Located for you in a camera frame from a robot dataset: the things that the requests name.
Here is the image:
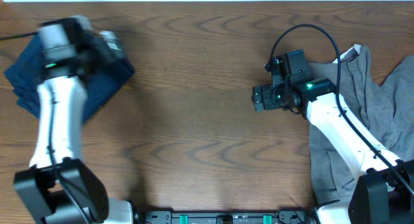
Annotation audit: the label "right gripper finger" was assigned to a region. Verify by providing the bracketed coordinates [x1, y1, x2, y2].
[253, 99, 265, 112]
[252, 85, 267, 100]

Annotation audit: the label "navy blue shorts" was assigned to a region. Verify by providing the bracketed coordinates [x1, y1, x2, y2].
[14, 86, 40, 118]
[4, 36, 135, 122]

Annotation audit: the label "grey shorts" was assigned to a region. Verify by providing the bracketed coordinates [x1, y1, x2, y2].
[309, 44, 413, 203]

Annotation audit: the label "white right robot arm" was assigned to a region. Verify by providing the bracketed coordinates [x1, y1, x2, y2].
[252, 79, 413, 223]

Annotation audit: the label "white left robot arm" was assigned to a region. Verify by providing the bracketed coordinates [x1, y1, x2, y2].
[14, 30, 136, 223]

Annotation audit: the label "folded navy blue shorts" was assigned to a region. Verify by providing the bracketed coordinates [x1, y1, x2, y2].
[14, 86, 40, 118]

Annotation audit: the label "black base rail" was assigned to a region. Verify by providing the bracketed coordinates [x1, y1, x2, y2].
[138, 208, 319, 224]

